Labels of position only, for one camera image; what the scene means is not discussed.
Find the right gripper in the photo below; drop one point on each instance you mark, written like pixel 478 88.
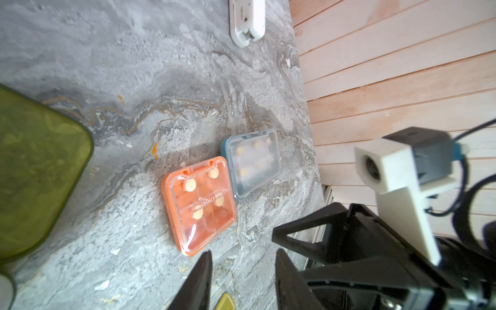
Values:
pixel 377 269

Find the blue pillbox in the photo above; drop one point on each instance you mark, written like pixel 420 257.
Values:
pixel 253 160

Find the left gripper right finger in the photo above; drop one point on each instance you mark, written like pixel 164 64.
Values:
pixel 292 292

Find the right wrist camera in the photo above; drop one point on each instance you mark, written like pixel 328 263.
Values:
pixel 405 169

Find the orange pillbox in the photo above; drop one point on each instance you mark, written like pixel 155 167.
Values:
pixel 200 203

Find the white rectangular device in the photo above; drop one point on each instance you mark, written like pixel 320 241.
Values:
pixel 247 21

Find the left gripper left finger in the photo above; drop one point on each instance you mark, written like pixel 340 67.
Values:
pixel 195 293

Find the green lid white pillbox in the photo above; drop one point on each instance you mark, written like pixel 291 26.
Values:
pixel 43 155

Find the small yellow pillbox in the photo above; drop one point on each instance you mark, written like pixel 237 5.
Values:
pixel 226 302

